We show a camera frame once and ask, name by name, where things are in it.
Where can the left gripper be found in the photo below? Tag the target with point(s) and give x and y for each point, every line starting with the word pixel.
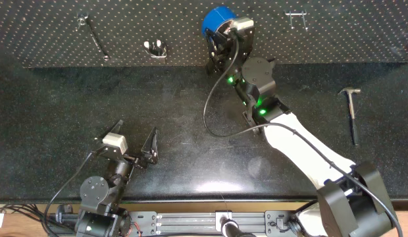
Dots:
pixel 135 161

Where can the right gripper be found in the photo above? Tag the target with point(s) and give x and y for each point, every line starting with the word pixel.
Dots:
pixel 223 56

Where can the roll of blue tape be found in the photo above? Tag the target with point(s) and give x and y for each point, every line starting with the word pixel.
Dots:
pixel 214 18

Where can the black and white pliers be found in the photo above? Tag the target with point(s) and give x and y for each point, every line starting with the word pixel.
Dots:
pixel 148 44

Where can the hammer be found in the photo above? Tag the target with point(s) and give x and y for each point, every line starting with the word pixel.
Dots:
pixel 351 110

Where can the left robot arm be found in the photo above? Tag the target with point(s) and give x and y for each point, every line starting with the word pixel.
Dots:
pixel 98 194

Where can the black pegboard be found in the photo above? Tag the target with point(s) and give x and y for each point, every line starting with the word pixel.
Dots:
pixel 339 42

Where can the wrench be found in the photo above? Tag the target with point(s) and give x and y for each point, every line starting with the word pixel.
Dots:
pixel 95 37

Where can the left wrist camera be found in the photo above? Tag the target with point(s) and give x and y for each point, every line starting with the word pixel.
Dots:
pixel 114 142

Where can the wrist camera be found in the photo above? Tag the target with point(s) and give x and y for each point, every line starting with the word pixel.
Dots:
pixel 114 142
pixel 241 23

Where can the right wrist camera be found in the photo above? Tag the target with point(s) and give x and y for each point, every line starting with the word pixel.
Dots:
pixel 241 23

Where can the mounting rail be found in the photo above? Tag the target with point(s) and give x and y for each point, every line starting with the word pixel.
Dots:
pixel 191 220

